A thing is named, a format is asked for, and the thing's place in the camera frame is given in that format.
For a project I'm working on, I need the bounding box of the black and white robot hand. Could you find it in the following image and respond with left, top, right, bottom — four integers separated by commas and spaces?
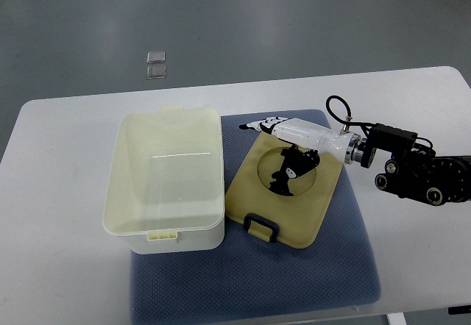
239, 116, 361, 196

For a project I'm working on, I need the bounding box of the yellow storage box lid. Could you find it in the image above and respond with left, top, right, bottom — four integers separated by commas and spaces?
225, 133, 343, 249

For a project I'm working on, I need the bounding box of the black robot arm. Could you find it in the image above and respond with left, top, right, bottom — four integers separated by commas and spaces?
326, 95, 470, 206

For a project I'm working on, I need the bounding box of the white storage box base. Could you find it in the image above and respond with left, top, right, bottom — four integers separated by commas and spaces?
102, 107, 224, 254

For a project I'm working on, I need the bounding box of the blue-grey mesh cushion mat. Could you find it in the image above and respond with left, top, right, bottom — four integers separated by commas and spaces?
128, 109, 382, 325

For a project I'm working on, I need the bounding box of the lower metal floor plate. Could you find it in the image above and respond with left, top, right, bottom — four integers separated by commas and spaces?
146, 64, 166, 79

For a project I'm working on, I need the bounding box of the metal floor plate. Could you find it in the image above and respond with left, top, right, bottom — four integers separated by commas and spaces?
146, 64, 166, 79
146, 51, 166, 64

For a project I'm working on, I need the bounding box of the upper metal floor plate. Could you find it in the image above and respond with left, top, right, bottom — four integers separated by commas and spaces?
146, 51, 166, 64

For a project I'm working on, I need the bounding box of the white table leg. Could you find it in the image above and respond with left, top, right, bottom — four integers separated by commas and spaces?
386, 312, 407, 325

